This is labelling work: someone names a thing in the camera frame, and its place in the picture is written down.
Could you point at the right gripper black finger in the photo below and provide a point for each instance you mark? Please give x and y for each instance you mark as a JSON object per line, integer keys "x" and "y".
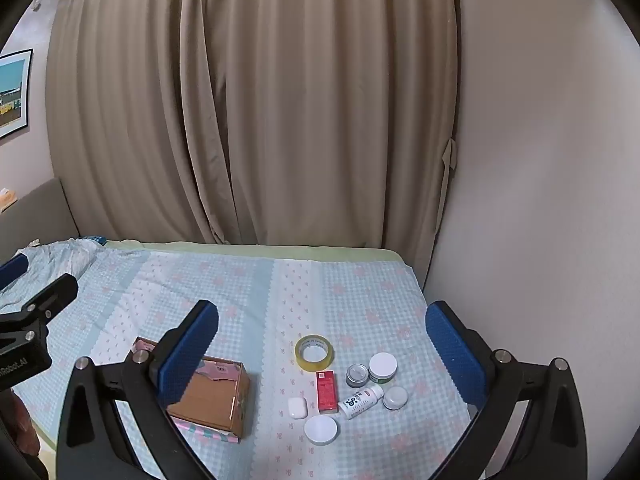
{"x": 53, "y": 299}

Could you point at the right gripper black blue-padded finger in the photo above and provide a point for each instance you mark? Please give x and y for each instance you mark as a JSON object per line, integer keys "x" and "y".
{"x": 92, "y": 440}
{"x": 551, "y": 439}

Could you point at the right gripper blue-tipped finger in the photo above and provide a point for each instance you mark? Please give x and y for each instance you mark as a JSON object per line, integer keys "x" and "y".
{"x": 12, "y": 270}

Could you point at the brown cardboard box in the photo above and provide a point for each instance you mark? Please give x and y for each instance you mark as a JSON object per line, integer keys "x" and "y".
{"x": 214, "y": 404}

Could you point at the small white-lid jar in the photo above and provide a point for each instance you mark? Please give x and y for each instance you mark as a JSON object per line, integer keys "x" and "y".
{"x": 395, "y": 398}

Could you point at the green white-lid jar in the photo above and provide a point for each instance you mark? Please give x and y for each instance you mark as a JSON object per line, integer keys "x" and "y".
{"x": 382, "y": 367}

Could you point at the white pill bottle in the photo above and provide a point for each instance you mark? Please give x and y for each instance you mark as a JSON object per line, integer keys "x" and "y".
{"x": 361, "y": 401}

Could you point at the silver-lid glass jar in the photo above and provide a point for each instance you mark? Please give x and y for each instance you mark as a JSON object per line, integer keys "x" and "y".
{"x": 357, "y": 375}

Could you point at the white earbuds case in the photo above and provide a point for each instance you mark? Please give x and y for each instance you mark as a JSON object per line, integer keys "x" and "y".
{"x": 297, "y": 407}

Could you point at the large white-lid jar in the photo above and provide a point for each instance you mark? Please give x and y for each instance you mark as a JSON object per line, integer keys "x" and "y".
{"x": 321, "y": 429}

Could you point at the red rectangular box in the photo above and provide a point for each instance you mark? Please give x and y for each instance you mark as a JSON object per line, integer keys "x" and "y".
{"x": 326, "y": 392}

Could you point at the yellow tape roll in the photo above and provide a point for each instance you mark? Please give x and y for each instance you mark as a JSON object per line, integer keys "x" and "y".
{"x": 313, "y": 353}

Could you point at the person's hand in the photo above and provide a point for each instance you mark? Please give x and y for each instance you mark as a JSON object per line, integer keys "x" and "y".
{"x": 26, "y": 436}

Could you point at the grey headboard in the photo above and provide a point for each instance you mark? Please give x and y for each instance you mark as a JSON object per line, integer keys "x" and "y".
{"x": 42, "y": 215}

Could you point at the green mattress pad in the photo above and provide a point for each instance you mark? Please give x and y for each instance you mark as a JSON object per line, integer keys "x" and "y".
{"x": 326, "y": 254}

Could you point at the blue checked bedspread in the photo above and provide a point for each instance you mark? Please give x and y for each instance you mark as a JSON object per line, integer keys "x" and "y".
{"x": 265, "y": 306}

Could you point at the beige curtain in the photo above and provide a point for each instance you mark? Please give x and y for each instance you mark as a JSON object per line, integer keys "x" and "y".
{"x": 270, "y": 122}

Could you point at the framed wall picture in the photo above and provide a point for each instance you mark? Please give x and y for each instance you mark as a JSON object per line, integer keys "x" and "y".
{"x": 14, "y": 85}

